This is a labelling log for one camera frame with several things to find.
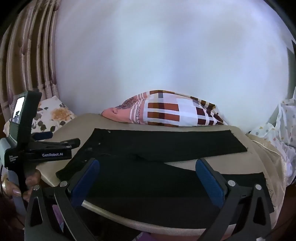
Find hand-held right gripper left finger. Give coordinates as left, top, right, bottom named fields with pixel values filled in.
left=24, top=158, right=100, bottom=241

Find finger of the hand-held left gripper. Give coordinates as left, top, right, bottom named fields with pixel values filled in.
left=32, top=132, right=53, bottom=141
left=32, top=138, right=81, bottom=150

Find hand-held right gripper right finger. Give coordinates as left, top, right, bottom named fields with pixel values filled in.
left=195, top=158, right=274, bottom=241

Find black pants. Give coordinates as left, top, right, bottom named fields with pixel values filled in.
left=55, top=128, right=274, bottom=229

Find person's left hand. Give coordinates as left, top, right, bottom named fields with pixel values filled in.
left=1, top=169, right=42, bottom=201

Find beige bed mattress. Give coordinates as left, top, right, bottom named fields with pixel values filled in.
left=37, top=113, right=287, bottom=239

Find floral pillow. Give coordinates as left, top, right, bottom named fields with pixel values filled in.
left=3, top=95, right=77, bottom=137

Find beige pleated curtain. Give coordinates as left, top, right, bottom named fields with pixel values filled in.
left=0, top=0, right=62, bottom=121

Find plaid patterned pillow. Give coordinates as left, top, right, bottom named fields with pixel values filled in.
left=102, top=90, right=228, bottom=127

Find white spotted cloth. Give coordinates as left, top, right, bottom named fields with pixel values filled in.
left=248, top=87, right=296, bottom=186

